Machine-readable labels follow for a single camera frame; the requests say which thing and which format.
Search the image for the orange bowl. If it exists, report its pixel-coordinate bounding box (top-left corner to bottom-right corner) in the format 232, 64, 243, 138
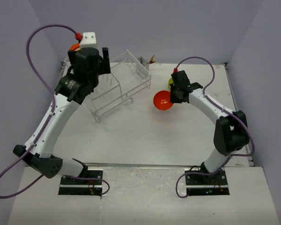
69, 43, 80, 51
153, 90, 173, 111

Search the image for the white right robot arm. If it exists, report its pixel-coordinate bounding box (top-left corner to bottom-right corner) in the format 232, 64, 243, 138
170, 68, 250, 184

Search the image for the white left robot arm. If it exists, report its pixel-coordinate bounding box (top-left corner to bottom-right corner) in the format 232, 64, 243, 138
13, 47, 111, 184

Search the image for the grey cutlery holder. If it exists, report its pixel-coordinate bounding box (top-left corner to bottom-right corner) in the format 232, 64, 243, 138
137, 56, 149, 70

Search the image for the brown wooden spoon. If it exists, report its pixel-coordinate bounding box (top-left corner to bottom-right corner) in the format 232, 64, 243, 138
148, 55, 155, 64

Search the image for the white wire dish rack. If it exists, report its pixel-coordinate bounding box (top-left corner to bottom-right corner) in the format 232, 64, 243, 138
83, 50, 151, 122

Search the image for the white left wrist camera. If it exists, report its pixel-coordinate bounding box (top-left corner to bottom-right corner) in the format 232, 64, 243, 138
80, 32, 98, 49

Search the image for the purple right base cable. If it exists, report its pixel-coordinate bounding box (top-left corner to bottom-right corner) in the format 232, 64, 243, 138
175, 171, 214, 200

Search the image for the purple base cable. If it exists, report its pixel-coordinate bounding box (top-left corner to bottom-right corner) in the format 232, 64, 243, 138
63, 175, 110, 195
175, 171, 214, 200

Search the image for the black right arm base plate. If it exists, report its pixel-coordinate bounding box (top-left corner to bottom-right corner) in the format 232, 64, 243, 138
185, 171, 230, 196

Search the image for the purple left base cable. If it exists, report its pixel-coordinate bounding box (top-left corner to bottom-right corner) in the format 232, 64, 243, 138
63, 175, 110, 195

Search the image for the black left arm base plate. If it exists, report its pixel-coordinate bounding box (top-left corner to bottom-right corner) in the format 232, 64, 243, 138
58, 177, 103, 196

